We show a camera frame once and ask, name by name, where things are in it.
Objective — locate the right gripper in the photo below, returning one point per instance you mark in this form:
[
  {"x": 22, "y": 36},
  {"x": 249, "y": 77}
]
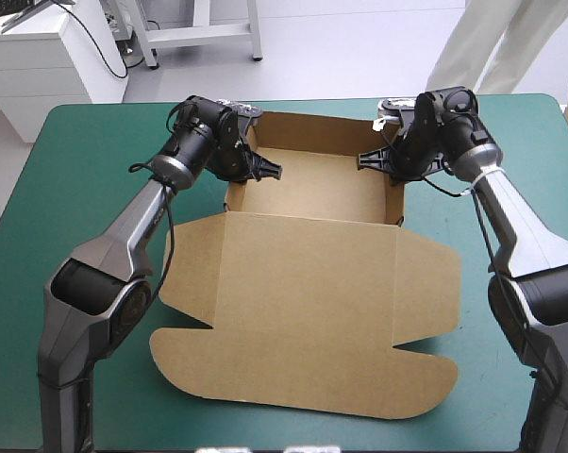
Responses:
[{"x": 418, "y": 146}]

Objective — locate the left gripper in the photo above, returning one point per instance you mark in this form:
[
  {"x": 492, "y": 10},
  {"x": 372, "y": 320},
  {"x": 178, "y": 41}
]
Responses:
[{"x": 234, "y": 151}]

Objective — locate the brown cardboard box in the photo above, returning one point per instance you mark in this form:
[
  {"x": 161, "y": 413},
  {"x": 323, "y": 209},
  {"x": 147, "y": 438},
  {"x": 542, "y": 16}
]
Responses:
[{"x": 307, "y": 292}]

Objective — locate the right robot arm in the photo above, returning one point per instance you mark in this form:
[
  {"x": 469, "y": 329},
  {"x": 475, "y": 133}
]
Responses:
[{"x": 524, "y": 236}]

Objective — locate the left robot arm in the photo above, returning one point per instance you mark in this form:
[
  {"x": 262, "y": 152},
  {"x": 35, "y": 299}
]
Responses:
[{"x": 100, "y": 264}]

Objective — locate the person's legs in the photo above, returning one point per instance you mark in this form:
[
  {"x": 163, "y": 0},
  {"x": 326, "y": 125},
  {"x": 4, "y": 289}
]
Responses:
[{"x": 472, "y": 47}]

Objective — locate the white cabinet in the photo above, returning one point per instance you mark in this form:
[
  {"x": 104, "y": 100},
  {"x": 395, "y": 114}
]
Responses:
[{"x": 38, "y": 71}]

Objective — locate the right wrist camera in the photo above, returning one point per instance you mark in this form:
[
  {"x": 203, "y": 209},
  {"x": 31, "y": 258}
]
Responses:
[{"x": 391, "y": 107}]

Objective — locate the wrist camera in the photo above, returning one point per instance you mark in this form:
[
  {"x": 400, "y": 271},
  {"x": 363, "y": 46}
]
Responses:
[
  {"x": 391, "y": 107},
  {"x": 246, "y": 109}
]

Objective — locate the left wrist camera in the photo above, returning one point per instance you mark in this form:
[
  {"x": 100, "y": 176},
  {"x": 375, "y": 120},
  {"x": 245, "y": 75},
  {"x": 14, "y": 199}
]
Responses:
[{"x": 246, "y": 109}]

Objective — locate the white metal table frame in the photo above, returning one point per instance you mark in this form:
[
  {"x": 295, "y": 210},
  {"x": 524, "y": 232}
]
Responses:
[{"x": 194, "y": 35}]

